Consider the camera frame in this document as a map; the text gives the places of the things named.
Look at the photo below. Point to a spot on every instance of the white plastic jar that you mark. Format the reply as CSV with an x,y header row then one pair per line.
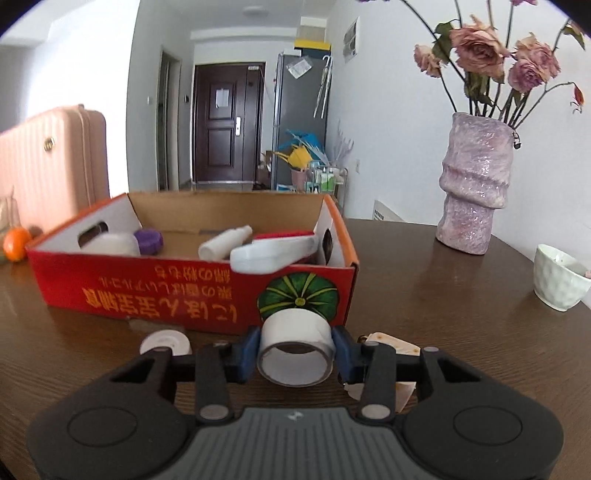
x,y
115,244

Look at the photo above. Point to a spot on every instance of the ceiling lamp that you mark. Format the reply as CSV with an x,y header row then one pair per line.
x,y
252,10

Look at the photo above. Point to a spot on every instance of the purple round lid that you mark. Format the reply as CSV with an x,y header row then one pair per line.
x,y
148,242

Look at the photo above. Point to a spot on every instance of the grey interior door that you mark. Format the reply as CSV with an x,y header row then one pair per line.
x,y
168,120

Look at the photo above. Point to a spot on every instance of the beige card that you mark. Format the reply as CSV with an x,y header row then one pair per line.
x,y
392,344

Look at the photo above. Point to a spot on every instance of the white umbrella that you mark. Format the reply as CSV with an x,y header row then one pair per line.
x,y
323,87

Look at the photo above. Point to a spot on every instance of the white box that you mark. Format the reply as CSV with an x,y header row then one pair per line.
x,y
312,27

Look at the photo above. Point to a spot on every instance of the dark brown entrance door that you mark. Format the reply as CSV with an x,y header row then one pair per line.
x,y
226,138

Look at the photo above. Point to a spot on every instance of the pink bucket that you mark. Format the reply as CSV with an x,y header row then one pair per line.
x,y
299,180

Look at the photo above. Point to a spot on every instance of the purple ceramic vase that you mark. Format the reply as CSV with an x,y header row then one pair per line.
x,y
475,184

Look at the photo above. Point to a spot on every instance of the dried pink rose bouquet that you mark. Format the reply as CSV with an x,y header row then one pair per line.
x,y
480,50

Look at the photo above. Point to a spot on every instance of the metal storage trolley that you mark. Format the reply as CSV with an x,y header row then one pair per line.
x,y
328,182

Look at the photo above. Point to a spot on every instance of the yellow box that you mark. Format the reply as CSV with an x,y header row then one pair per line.
x,y
313,44

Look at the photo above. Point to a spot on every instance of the white plastic bottle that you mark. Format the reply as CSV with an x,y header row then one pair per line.
x,y
224,242

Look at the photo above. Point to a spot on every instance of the white round lid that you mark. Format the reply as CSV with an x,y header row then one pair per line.
x,y
166,341

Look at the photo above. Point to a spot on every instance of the clear glass cup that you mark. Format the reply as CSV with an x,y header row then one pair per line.
x,y
9,212

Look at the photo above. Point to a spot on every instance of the white tape roll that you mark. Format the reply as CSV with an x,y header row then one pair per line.
x,y
295,330

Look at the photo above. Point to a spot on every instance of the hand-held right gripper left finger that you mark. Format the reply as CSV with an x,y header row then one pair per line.
x,y
249,355

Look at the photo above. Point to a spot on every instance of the white ribbed cup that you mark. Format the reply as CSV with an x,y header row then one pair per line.
x,y
556,281

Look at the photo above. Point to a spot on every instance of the red cardboard box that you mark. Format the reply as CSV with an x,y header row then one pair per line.
x,y
138,286

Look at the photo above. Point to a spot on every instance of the white red lint brush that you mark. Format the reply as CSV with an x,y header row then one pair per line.
x,y
263,258

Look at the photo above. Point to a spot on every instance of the pink suitcase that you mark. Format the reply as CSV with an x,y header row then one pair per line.
x,y
55,161

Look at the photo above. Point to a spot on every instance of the orange fruit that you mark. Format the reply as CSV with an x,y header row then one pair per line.
x,y
17,244

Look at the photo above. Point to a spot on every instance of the white paper notice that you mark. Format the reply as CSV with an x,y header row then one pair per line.
x,y
222,98

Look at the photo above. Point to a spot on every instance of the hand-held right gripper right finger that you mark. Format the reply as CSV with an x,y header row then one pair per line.
x,y
344,357

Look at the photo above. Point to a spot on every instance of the grey refrigerator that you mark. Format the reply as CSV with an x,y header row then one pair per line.
x,y
300,106

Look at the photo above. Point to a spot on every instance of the white leaning board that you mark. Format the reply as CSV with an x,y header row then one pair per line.
x,y
385,212

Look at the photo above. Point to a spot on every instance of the white wall panel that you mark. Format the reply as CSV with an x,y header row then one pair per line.
x,y
352,39

